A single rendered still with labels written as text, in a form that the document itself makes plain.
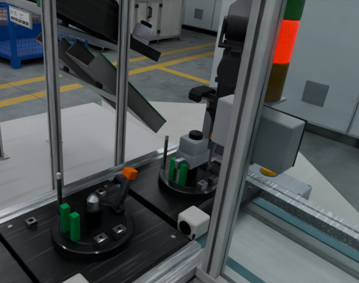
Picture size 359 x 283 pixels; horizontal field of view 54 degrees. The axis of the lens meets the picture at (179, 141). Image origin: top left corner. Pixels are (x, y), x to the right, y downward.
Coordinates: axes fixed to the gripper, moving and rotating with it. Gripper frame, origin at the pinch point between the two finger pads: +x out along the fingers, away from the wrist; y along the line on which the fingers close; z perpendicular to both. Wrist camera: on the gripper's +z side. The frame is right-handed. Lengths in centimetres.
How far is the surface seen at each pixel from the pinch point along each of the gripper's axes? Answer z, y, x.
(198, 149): -11.3, -2.3, 1.7
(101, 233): -36.7, -4.7, 8.2
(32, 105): 84, 279, 109
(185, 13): 613, 560, 72
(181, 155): -13.1, 0.4, 4.0
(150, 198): -20.7, 0.8, 11.7
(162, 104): 40, 58, 23
